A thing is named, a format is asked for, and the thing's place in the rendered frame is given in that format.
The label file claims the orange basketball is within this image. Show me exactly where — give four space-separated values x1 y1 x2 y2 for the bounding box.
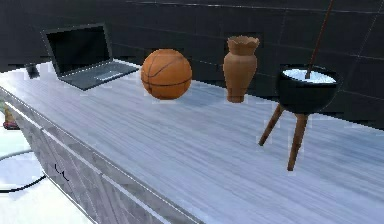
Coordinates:
140 48 194 101

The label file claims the grey wooden sideboard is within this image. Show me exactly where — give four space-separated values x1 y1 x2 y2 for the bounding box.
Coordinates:
0 59 384 224

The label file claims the brown clay vase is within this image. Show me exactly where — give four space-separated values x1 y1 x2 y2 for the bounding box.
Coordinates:
222 35 261 104

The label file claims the black bowl planter on legs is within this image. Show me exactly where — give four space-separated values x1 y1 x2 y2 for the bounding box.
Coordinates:
258 0 342 172

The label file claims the dark grey open laptop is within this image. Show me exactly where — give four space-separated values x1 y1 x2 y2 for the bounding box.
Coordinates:
40 22 140 92

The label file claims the small black cup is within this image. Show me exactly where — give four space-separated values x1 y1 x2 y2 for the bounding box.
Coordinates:
25 62 41 80

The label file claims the brown and red object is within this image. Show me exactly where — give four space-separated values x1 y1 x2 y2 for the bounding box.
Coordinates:
0 99 21 131

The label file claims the round white table black rim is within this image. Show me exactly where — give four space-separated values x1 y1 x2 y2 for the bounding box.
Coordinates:
0 149 47 194

